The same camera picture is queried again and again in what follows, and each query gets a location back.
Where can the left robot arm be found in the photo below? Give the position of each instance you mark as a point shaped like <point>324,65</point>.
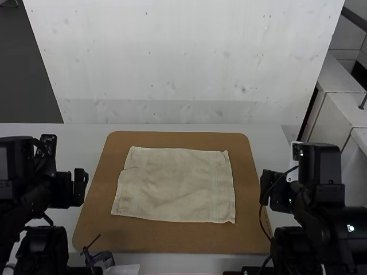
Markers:
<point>20,183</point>

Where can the black clamp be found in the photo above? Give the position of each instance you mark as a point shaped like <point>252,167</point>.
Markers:
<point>96,257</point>

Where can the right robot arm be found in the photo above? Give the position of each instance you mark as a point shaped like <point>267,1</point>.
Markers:
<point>324,172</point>

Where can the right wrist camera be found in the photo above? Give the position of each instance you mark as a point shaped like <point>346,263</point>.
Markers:
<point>294,160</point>

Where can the cork mat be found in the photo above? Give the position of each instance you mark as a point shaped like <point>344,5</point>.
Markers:
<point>172,237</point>

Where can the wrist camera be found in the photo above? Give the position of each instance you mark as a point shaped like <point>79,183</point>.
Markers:
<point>294,160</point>
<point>48,149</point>

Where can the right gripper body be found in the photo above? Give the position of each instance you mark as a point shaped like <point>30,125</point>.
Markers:
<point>279,197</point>

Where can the pale towel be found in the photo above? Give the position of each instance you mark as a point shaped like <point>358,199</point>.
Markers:
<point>177,186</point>

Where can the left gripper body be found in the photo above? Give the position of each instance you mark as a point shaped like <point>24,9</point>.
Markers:
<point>63,189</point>

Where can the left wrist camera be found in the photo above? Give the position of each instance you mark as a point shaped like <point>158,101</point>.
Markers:
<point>48,149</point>

